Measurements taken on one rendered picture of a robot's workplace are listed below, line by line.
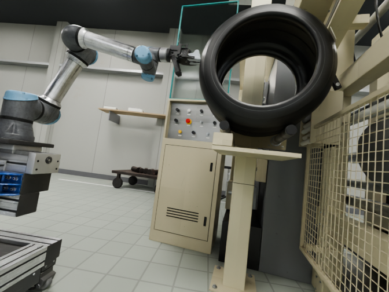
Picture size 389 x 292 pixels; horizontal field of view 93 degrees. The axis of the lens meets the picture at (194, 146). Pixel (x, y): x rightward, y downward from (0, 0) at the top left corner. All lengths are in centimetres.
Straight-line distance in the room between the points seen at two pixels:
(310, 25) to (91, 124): 516
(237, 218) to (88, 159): 469
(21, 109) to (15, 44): 670
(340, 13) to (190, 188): 141
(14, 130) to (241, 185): 118
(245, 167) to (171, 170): 71
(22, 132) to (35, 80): 581
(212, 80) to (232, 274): 110
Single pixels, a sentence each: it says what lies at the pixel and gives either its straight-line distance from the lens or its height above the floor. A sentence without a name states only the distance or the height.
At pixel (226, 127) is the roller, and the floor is 89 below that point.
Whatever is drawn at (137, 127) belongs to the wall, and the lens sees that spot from 497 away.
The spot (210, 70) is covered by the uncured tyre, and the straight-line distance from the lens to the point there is 91.
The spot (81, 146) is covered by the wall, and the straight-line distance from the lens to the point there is 562.
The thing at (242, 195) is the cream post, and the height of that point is 55.
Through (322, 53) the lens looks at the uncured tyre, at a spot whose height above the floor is 121.
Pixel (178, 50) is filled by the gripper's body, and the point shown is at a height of 130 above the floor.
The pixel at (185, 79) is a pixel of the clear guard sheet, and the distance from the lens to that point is 183.
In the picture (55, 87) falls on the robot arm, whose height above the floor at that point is 102.
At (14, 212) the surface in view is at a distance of 110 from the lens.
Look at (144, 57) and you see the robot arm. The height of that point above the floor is 118.
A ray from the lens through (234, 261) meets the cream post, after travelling 132.
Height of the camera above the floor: 72
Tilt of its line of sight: 5 degrees up
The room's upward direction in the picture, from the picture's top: 7 degrees clockwise
